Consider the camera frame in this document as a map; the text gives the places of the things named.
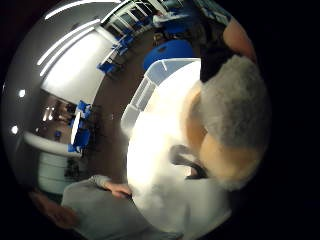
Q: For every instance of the long ceiling light strip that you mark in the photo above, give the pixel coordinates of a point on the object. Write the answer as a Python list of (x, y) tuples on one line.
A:
[(66, 40), (80, 5)]

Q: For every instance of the the person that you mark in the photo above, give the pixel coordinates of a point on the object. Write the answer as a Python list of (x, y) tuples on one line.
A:
[(100, 213)]

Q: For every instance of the blue round-backed chair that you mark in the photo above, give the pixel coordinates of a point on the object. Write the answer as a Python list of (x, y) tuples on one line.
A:
[(168, 51)]

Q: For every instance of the clear plastic storage bin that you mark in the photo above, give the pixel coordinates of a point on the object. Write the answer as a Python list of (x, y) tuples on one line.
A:
[(150, 86)]

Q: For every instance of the grey and tan soft toy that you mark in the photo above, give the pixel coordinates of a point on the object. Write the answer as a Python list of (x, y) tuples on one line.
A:
[(233, 113)]

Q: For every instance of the round ceiling spotlight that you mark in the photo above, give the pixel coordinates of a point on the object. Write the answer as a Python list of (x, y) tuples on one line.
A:
[(14, 129), (21, 93)]

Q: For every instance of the white round counter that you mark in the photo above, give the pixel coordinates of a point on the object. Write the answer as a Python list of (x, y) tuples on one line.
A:
[(50, 166)]

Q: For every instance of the white background table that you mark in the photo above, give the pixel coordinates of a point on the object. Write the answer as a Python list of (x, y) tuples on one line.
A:
[(75, 126)]

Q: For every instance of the white-framed window wall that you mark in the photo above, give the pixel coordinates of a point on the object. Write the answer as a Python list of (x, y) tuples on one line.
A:
[(131, 15)]

